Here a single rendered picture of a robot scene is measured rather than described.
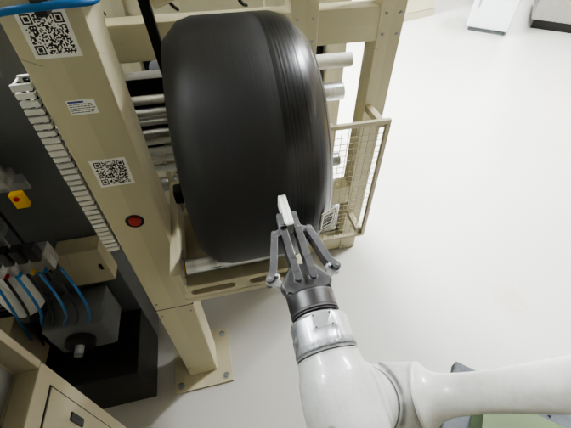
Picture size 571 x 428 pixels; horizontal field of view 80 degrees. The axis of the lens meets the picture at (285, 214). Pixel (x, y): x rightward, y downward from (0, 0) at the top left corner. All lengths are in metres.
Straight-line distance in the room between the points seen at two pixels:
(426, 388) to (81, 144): 0.77
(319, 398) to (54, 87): 0.68
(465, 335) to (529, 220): 1.11
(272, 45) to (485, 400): 0.66
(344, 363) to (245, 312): 1.49
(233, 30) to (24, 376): 0.87
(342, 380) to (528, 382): 0.21
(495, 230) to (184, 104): 2.33
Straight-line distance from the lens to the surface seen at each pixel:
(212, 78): 0.66
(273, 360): 1.83
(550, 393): 0.51
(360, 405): 0.48
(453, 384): 0.60
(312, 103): 0.67
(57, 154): 0.88
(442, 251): 2.38
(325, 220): 0.76
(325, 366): 0.48
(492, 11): 6.25
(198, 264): 1.00
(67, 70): 0.76
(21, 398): 1.01
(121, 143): 0.82
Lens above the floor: 1.70
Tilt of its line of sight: 45 degrees down
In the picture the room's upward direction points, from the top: straight up
